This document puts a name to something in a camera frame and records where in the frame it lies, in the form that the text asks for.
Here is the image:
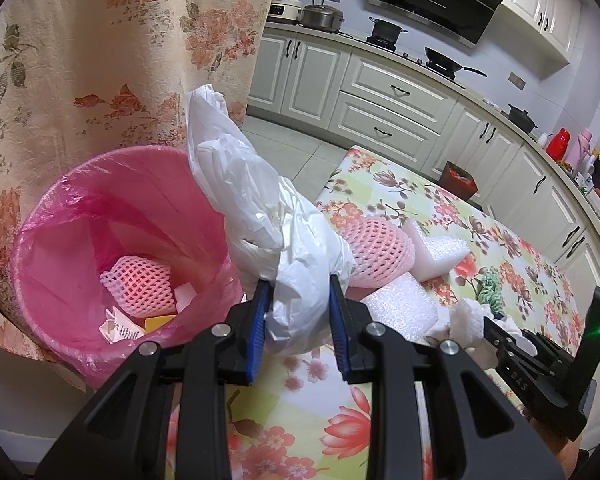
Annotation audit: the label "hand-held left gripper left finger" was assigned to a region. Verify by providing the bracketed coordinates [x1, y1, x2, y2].
[32, 280, 273, 480]

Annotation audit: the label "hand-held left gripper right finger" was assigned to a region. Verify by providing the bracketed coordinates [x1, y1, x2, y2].
[327, 275, 566, 480]

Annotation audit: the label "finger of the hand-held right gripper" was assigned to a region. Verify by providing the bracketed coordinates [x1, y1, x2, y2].
[482, 316, 523, 358]
[522, 330, 576, 358]

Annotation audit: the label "white tissue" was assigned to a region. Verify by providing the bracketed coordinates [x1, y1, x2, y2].
[432, 300, 538, 356]

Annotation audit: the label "green wrapper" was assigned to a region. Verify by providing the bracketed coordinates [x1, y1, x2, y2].
[472, 267, 503, 318]

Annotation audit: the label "white foam sheet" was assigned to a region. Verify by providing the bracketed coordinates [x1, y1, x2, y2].
[360, 272, 438, 341]

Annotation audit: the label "small white foam piece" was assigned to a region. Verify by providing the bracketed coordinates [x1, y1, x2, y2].
[174, 282, 199, 313]

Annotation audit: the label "pink foam fruit net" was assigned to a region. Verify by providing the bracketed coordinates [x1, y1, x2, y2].
[337, 217, 416, 286]

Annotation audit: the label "white foam corner piece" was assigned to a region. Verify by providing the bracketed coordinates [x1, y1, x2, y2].
[404, 220, 473, 281]

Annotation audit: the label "yellow sponge dark backing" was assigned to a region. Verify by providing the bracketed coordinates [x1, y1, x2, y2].
[144, 314, 178, 333]

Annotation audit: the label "white plastic bag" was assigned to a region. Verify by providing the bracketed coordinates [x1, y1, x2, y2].
[185, 85, 356, 358]

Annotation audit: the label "red-filled pink foam net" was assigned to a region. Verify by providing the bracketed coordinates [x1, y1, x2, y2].
[100, 255, 176, 318]

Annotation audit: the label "printed white paper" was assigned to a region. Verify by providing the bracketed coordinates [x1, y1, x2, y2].
[99, 307, 147, 345]

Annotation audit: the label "pink trash bin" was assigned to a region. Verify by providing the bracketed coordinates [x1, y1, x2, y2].
[7, 145, 246, 391]

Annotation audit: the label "pink plastic bin liner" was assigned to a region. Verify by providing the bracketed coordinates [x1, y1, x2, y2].
[7, 145, 246, 386]

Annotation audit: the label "person's right hand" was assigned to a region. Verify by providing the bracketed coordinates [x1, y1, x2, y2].
[522, 407, 588, 480]

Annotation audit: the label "floral tablecloth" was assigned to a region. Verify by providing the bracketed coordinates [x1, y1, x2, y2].
[165, 146, 586, 480]

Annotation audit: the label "brown floor bin red bag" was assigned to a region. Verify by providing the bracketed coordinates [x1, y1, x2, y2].
[439, 161, 478, 206]

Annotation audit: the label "spray bottle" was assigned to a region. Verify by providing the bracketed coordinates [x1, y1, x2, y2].
[577, 155, 598, 191]

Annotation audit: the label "pink thermos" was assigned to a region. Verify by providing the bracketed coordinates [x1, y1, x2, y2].
[566, 128, 593, 166]

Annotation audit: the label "red thermos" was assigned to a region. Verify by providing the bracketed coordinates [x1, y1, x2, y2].
[546, 128, 573, 157]

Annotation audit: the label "black casserole pot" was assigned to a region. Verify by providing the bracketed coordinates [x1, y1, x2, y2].
[507, 104, 538, 133]

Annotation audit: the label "white base cabinets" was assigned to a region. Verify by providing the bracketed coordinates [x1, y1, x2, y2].
[247, 25, 600, 311]

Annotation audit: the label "black gas cooktop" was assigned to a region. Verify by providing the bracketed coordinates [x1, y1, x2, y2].
[365, 35, 466, 88]

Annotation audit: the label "black frying pan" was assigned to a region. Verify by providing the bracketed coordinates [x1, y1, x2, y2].
[424, 46, 488, 78]

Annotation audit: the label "black stock pot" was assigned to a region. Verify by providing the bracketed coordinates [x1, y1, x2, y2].
[369, 16, 410, 43]

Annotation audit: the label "steel pressure cooker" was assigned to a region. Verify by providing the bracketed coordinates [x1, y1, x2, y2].
[300, 2, 345, 33]

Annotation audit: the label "floral beige cloth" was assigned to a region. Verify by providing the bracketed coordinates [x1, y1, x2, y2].
[0, 0, 283, 361]

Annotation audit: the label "white rice cooker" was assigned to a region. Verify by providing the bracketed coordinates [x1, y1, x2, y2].
[269, 0, 306, 26]

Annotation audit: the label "white wall cabinets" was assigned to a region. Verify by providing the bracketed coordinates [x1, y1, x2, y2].
[497, 0, 583, 63]

